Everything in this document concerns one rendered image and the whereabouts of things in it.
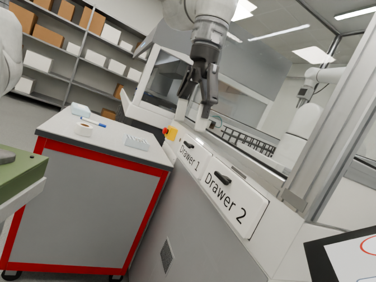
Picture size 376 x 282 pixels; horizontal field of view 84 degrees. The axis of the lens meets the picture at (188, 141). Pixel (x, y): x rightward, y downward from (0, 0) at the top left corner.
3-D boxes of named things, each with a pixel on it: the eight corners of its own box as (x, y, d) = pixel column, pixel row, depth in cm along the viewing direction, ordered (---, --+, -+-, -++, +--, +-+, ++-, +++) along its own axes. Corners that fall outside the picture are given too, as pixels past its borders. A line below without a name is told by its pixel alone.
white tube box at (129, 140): (123, 145, 101) (126, 137, 101) (121, 139, 109) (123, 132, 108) (147, 151, 108) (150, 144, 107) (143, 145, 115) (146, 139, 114)
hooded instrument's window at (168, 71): (130, 103, 155) (153, 43, 148) (122, 88, 316) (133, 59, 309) (245, 147, 201) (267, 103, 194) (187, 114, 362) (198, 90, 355)
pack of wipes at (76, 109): (89, 119, 121) (91, 112, 121) (71, 113, 116) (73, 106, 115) (86, 112, 133) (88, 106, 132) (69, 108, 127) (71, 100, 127)
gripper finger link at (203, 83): (207, 74, 56) (210, 70, 55) (214, 107, 52) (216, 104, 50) (194, 69, 55) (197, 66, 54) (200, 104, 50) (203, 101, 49)
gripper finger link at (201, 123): (210, 105, 52) (211, 105, 52) (203, 132, 54) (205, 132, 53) (200, 102, 51) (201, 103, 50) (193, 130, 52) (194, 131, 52)
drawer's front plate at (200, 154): (197, 179, 78) (208, 153, 77) (176, 153, 105) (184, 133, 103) (201, 180, 79) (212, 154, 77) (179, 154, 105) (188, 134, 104)
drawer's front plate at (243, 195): (243, 239, 50) (264, 200, 48) (199, 182, 76) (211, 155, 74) (249, 240, 51) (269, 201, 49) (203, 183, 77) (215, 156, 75)
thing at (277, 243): (271, 279, 43) (304, 219, 41) (164, 139, 135) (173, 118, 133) (442, 288, 81) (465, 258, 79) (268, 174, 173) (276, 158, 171)
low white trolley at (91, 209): (-13, 288, 90) (36, 127, 78) (36, 206, 146) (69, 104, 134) (121, 290, 113) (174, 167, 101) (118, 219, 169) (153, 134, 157)
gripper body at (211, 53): (187, 43, 56) (179, 78, 58) (202, 39, 49) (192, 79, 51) (210, 52, 60) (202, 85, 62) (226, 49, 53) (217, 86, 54)
